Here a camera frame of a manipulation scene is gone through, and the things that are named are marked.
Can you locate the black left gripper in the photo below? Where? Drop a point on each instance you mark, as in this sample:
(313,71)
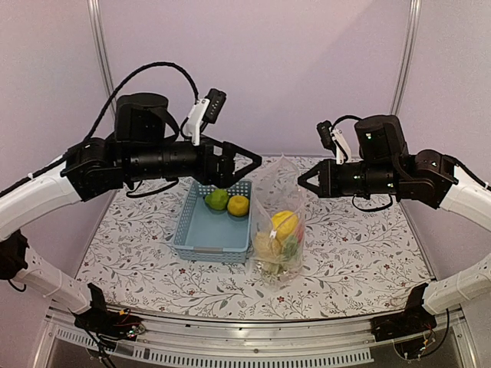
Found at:
(225,175)

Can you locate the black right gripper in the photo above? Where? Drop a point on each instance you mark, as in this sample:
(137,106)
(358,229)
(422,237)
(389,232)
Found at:
(327,185)

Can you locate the yellow lemon toy top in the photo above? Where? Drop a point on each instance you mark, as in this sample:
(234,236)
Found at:
(238,206)

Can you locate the yellow lemon toy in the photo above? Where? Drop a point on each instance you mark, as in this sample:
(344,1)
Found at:
(238,206)
(284,223)

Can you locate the clear zip top bag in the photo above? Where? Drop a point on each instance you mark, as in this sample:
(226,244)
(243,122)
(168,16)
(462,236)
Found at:
(276,189)

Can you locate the red apple toy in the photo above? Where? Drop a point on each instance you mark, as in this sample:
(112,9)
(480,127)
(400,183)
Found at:
(300,231)

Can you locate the blue plastic basket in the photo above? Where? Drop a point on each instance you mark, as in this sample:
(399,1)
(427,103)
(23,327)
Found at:
(205,234)

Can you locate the white radish toy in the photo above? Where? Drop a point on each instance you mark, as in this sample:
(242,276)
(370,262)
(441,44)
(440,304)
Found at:
(291,252)

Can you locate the pale yellow round toy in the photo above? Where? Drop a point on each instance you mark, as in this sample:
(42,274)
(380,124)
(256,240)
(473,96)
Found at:
(266,248)

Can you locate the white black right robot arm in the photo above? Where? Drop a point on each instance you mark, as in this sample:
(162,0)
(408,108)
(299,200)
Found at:
(432,178)

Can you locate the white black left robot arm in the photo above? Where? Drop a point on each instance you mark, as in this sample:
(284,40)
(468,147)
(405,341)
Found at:
(146,143)

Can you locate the floral pattern table mat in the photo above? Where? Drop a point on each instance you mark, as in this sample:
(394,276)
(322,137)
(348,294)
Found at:
(354,263)

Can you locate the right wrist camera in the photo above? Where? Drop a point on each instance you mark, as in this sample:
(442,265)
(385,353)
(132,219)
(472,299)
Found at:
(332,139)

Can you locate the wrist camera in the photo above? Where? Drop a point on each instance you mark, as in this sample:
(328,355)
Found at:
(204,112)
(332,139)

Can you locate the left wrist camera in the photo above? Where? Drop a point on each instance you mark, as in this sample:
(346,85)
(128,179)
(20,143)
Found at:
(204,112)

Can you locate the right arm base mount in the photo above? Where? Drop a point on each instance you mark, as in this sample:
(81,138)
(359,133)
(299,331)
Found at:
(411,332)

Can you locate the front aluminium rail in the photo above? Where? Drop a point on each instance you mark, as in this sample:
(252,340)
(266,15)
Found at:
(172,340)

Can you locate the right aluminium frame post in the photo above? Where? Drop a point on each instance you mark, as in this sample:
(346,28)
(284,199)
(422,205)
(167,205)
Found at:
(407,56)

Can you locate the aluminium frame post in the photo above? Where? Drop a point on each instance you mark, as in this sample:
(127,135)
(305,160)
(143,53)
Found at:
(97,30)
(407,56)

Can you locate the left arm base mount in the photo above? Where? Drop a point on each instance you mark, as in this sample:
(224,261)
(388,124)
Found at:
(117,325)

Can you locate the left aluminium frame post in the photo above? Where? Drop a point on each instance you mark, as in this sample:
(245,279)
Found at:
(97,30)

